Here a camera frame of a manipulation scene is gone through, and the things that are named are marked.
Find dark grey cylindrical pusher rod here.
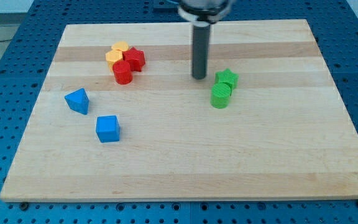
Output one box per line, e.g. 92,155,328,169
191,26,210,80

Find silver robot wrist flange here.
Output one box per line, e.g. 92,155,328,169
178,0,232,27

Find green cylinder block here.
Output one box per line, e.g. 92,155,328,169
210,83,231,109

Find yellow hexagon block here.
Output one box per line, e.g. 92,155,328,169
105,50,123,72

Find red star block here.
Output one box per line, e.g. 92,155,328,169
123,47,145,72

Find red cylinder block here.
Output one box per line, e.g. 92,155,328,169
112,60,133,85

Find blue cube block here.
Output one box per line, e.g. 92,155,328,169
96,115,121,143

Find blue triangular prism block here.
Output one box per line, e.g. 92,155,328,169
64,88,90,115

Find green star block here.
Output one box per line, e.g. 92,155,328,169
214,68,239,90

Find light wooden board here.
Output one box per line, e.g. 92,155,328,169
0,19,358,202

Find yellow heart block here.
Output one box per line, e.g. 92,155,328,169
111,41,129,52

